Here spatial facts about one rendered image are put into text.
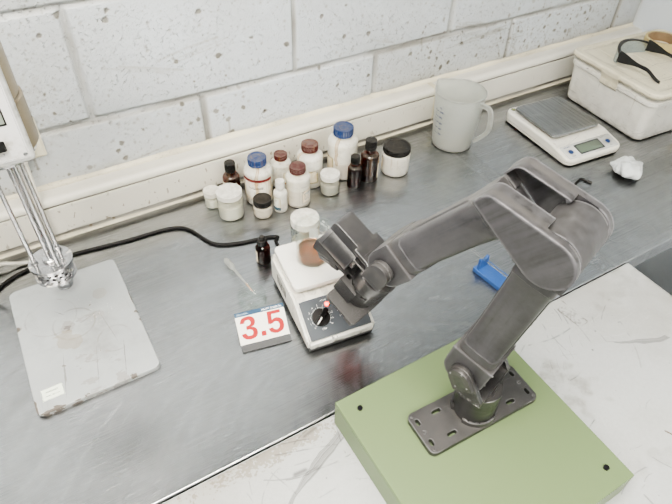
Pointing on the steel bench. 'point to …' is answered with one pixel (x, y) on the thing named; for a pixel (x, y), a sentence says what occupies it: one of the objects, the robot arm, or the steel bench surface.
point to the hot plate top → (302, 278)
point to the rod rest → (489, 274)
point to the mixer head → (14, 120)
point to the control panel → (329, 321)
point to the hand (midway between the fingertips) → (348, 303)
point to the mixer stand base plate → (81, 338)
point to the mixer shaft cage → (44, 262)
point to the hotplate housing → (310, 299)
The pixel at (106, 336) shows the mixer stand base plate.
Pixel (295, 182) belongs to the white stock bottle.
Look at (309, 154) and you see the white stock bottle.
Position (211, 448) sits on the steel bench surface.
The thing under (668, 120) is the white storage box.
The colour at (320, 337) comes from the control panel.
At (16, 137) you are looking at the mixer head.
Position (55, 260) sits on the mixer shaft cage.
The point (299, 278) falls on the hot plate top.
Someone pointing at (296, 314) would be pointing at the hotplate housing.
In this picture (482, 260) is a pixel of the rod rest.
